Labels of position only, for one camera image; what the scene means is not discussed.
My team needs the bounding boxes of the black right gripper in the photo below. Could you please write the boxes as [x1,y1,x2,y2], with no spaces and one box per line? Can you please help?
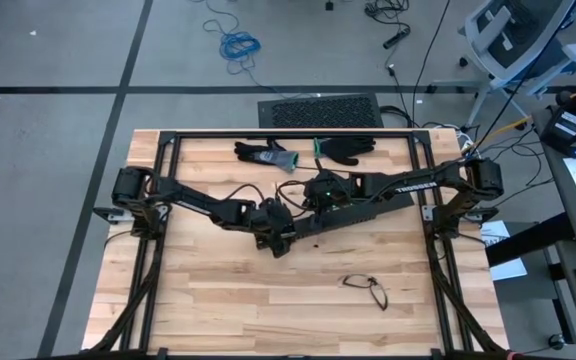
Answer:
[301,168,367,217]

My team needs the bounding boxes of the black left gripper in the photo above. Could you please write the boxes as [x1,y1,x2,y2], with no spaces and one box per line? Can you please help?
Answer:
[253,196,298,260]

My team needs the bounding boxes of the black slotted cable duct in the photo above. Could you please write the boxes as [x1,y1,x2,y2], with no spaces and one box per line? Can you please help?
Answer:
[287,199,416,242]

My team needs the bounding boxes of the black duct cover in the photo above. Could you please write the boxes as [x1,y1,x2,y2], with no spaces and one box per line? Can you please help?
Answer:
[317,192,416,221]

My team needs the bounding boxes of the clear safety glasses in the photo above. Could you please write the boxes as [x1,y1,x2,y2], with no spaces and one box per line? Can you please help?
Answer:
[341,273,390,313]

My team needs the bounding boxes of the black work glove green cuff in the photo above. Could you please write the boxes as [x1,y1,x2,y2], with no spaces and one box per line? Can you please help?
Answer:
[313,136,378,167]

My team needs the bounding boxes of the black perforated box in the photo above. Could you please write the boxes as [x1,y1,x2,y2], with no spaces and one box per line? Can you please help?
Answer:
[257,93,385,130]

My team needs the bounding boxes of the black power strip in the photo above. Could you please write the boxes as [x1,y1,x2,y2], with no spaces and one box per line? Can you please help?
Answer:
[382,27,412,51]

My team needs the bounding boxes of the white paper sheet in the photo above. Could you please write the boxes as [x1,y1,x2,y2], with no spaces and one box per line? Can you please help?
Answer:
[478,219,529,283]

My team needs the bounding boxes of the black desk beam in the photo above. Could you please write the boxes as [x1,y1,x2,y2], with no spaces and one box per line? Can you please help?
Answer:
[484,211,576,269]

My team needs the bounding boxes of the grey mesh office chair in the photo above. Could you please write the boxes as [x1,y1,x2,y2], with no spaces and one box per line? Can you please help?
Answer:
[432,0,576,129]

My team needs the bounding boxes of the black box white labels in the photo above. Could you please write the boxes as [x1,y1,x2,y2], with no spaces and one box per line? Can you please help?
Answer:
[539,105,576,154]

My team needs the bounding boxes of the dark grey desk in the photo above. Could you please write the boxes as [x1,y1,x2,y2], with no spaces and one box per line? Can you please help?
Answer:
[531,107,576,360]

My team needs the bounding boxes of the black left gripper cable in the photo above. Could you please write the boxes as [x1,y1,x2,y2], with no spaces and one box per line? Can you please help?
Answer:
[221,182,268,205]

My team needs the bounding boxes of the thin black hanging cable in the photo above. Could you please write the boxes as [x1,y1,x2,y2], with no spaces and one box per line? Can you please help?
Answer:
[410,0,453,129]

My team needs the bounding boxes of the blue floor cable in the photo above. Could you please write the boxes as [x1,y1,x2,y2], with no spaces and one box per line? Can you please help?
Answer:
[190,0,319,99]

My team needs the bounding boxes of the yellow hanging cable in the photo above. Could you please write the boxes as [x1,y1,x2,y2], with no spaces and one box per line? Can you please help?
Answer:
[470,115,537,152]

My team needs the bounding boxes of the black coiled floor cable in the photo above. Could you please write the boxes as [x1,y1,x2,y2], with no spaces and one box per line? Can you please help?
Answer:
[364,0,412,31]

